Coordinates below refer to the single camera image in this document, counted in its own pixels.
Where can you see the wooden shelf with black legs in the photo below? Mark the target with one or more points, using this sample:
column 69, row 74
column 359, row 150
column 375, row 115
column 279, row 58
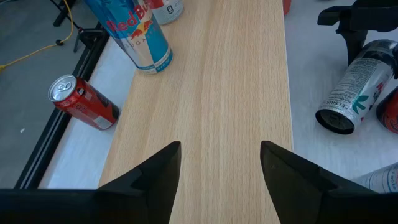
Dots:
column 217, row 93

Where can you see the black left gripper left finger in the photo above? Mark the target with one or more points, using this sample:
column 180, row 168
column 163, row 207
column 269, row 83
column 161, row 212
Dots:
column 140, row 196

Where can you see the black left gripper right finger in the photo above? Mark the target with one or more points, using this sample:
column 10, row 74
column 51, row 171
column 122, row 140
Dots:
column 304, row 196

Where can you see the blue silver Red Bull can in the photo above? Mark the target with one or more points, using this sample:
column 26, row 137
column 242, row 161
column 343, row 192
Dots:
column 382, row 180
column 140, row 46

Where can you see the black metal table frame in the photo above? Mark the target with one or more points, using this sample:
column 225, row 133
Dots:
column 46, row 146

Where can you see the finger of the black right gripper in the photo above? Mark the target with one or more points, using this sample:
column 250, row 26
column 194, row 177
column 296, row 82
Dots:
column 395, row 62
column 348, row 34

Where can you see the silver Celsius can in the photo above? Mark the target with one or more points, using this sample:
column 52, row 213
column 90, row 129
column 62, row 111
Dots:
column 168, row 12
column 351, row 93

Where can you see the red soda can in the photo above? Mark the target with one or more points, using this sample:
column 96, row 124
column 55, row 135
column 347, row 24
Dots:
column 286, row 4
column 87, row 105
column 390, row 115

